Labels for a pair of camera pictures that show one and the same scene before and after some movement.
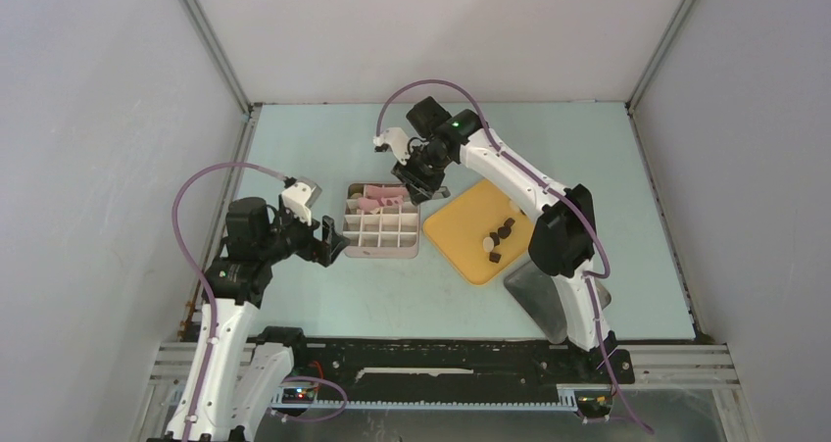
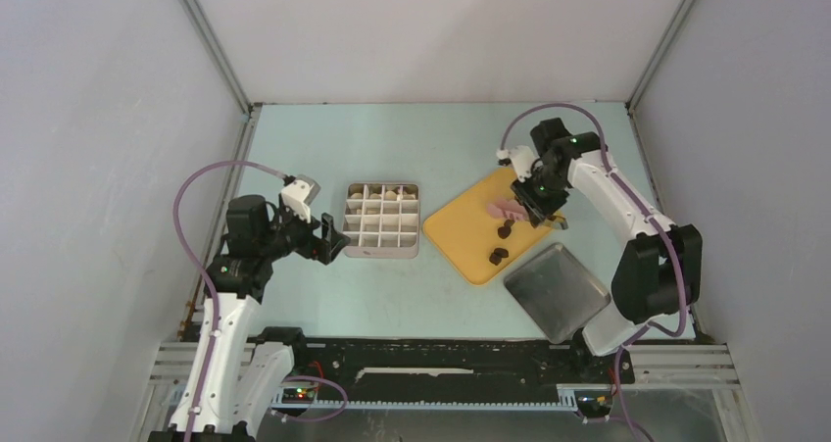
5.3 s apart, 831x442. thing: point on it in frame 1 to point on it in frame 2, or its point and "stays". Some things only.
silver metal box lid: x=540 y=295 stays
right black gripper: x=420 y=188 to x=535 y=207
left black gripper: x=313 y=250 stays
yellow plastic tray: x=483 y=231 stays
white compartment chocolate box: x=390 y=231 stays
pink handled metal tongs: x=381 y=195 to x=502 y=209
